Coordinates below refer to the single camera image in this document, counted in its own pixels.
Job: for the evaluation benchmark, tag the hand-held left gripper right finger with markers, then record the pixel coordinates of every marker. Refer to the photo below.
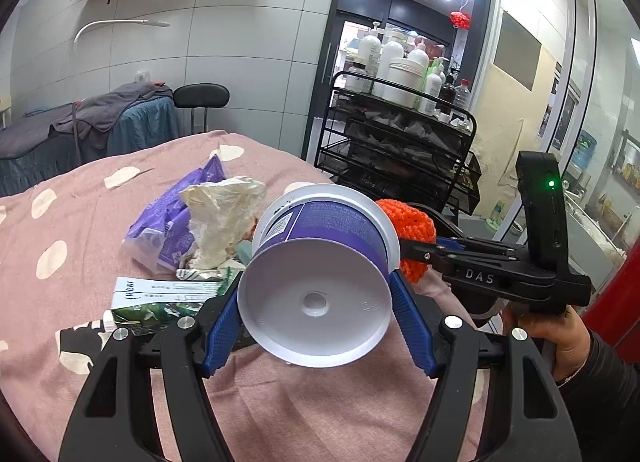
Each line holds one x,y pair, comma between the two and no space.
410,323

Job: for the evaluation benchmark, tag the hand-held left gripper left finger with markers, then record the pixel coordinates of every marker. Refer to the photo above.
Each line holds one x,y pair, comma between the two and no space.
225,323

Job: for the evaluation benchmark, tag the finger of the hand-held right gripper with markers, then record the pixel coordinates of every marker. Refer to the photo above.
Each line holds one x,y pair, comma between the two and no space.
447,243
425,257

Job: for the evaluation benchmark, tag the orange knitted ball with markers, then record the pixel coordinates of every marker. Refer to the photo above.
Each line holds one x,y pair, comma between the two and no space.
405,222

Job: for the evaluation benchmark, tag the white and purple plastic tub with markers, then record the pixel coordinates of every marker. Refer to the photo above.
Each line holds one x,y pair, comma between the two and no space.
315,302

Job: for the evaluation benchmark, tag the cream wrapper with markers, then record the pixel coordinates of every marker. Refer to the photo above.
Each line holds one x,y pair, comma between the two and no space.
220,212

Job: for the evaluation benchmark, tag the person's right forearm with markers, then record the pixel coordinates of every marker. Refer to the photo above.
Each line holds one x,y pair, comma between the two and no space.
605,392

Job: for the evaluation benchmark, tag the person's right hand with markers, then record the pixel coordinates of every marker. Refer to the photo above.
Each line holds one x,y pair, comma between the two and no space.
567,342

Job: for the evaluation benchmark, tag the green bottle on floor stand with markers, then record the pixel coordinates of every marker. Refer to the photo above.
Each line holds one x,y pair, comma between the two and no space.
496,214

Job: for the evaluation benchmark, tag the small green wrapper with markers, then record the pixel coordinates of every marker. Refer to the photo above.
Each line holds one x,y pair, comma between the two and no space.
200,273

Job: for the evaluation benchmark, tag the steel kitchen counter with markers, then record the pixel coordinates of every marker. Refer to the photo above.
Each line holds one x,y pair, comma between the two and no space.
600,232

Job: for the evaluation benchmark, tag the green and white packet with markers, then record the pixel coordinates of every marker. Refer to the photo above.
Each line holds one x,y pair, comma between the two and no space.
150,299

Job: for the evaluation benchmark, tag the blue water jug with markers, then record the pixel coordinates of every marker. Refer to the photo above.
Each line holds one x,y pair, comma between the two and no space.
584,149

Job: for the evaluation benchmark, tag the purple plastic packet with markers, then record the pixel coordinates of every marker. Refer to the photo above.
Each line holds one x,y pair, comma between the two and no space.
160,222

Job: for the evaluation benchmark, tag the pile of white cloths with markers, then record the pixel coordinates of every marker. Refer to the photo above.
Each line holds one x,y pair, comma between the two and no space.
400,124

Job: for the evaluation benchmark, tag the clear bottle with red cap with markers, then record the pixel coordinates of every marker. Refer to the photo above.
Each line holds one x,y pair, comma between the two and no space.
462,94

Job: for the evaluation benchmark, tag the brown glass bottle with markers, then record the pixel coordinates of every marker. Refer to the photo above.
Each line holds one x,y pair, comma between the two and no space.
448,91

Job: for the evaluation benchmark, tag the pink dotted blanket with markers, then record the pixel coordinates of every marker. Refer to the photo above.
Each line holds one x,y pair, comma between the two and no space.
90,252

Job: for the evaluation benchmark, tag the glass sliding door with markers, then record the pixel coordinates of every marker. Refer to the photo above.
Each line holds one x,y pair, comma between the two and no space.
600,66

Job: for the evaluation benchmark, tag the wide white jar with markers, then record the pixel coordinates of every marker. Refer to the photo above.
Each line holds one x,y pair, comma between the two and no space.
402,81

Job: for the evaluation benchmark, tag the group of white bottles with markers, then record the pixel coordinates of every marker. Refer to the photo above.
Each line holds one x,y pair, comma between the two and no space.
371,51

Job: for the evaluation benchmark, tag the massage bed with blue skirt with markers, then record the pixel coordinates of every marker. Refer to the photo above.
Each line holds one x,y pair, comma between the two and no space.
145,126

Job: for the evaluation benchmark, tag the red hanging ornament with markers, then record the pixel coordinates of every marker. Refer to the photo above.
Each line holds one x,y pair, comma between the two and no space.
460,20

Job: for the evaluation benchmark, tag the black round stool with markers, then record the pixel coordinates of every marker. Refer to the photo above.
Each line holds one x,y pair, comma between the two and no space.
200,94

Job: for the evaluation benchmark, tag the grey towel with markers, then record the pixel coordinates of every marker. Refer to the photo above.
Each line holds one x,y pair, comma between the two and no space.
90,114

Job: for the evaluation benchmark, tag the dark wall board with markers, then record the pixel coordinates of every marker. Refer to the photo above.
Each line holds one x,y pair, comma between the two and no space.
517,51

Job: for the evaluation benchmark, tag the white wall socket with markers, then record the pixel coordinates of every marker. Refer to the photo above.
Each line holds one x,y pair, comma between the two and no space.
142,76

